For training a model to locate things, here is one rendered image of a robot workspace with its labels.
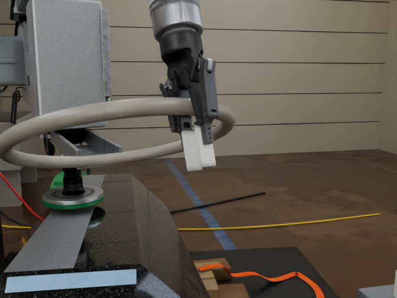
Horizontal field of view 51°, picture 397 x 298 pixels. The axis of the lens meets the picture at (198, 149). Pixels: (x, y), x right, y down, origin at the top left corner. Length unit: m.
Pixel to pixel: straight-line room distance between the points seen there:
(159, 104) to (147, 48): 5.75
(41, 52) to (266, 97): 5.69
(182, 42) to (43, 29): 0.78
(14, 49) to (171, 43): 1.39
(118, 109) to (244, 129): 6.17
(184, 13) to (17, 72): 1.40
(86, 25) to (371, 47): 6.65
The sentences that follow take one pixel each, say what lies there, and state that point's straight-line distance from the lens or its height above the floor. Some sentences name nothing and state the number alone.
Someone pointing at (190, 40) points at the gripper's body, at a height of 1.36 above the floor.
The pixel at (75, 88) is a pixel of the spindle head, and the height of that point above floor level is 1.26.
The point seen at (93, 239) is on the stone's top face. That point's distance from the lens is 1.28.
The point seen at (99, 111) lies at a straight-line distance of 0.66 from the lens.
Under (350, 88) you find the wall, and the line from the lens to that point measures 7.55.
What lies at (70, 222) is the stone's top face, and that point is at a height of 0.83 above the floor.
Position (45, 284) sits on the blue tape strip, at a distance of 1.13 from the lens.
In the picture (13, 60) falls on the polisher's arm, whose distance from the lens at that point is 2.03.
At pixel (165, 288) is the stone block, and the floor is 0.76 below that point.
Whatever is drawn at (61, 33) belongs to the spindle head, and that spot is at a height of 1.44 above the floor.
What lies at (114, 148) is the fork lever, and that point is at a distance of 1.15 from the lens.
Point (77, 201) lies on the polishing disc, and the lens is 1.48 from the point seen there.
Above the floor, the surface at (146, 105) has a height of 1.26.
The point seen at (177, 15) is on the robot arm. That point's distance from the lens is 0.73.
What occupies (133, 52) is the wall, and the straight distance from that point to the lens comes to 6.39.
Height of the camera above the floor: 1.31
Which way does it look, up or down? 10 degrees down
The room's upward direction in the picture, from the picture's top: straight up
